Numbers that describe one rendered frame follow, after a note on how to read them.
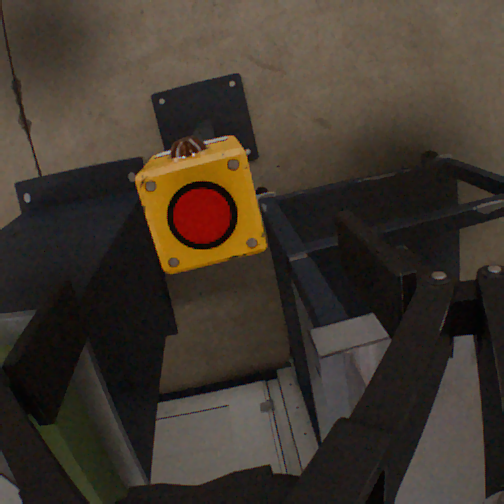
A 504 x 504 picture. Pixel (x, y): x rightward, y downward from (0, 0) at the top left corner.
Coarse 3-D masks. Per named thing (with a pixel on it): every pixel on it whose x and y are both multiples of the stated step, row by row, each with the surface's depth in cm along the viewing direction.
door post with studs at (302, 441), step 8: (288, 368) 144; (280, 376) 141; (288, 376) 140; (288, 384) 136; (288, 392) 132; (288, 400) 129; (296, 400) 128; (288, 408) 125; (296, 408) 125; (296, 416) 121; (296, 424) 118; (296, 432) 115; (304, 432) 114; (296, 440) 112; (304, 440) 111; (304, 448) 108; (304, 456) 106; (312, 456) 105; (304, 464) 103
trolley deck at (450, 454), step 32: (352, 320) 46; (320, 352) 42; (384, 352) 42; (320, 384) 45; (448, 384) 46; (448, 416) 48; (480, 416) 49; (416, 448) 50; (448, 448) 51; (480, 448) 53; (416, 480) 53; (448, 480) 55; (480, 480) 57
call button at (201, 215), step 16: (192, 192) 28; (208, 192) 28; (176, 208) 28; (192, 208) 28; (208, 208) 28; (224, 208) 28; (176, 224) 29; (192, 224) 29; (208, 224) 29; (224, 224) 29; (192, 240) 29; (208, 240) 29
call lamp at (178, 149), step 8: (176, 144) 29; (184, 144) 29; (192, 144) 29; (200, 144) 29; (176, 152) 29; (184, 152) 29; (192, 152) 29; (200, 152) 29; (168, 160) 30; (176, 160) 29
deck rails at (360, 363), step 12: (360, 348) 41; (372, 348) 41; (348, 360) 41; (360, 360) 42; (372, 360) 42; (348, 372) 42; (360, 372) 38; (372, 372) 42; (348, 384) 43; (360, 384) 38; (348, 396) 44; (360, 396) 39
